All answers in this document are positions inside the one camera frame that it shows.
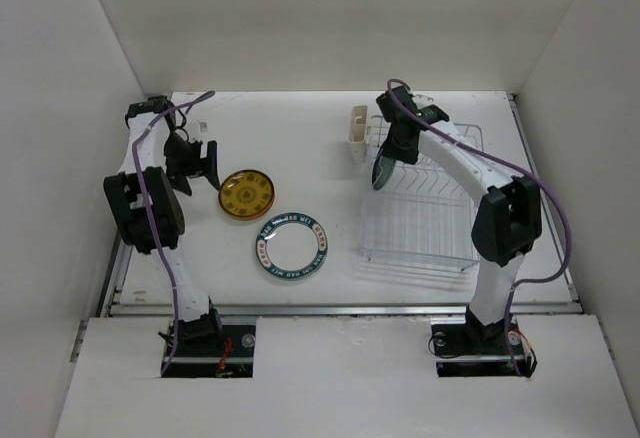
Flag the white plate teal rim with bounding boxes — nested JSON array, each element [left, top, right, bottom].
[[255, 212, 329, 282]]

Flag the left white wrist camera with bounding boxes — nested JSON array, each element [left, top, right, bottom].
[[185, 120, 208, 141]]

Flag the white wire dish rack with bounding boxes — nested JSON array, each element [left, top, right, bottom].
[[359, 115, 479, 271]]

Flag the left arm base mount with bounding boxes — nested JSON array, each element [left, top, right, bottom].
[[158, 322, 256, 379]]

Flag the white cutlery holder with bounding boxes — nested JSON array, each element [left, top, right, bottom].
[[347, 105, 369, 165]]

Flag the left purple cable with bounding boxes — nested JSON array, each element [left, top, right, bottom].
[[133, 90, 216, 375]]

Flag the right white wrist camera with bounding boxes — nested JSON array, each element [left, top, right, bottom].
[[415, 95, 440, 123]]

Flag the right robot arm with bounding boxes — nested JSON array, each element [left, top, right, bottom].
[[371, 86, 542, 352]]

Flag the amber patterned plate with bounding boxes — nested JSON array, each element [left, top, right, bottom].
[[218, 169, 276, 221]]

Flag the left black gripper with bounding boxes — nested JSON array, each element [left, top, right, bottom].
[[163, 131, 219, 196]]

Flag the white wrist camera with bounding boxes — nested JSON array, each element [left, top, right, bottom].
[[415, 95, 440, 123], [185, 120, 208, 141]]

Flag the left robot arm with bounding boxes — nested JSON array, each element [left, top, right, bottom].
[[103, 90, 224, 355]]

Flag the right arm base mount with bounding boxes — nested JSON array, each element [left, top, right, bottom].
[[428, 323, 538, 378]]

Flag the dark green patterned plate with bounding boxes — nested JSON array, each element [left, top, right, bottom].
[[371, 149, 397, 191]]

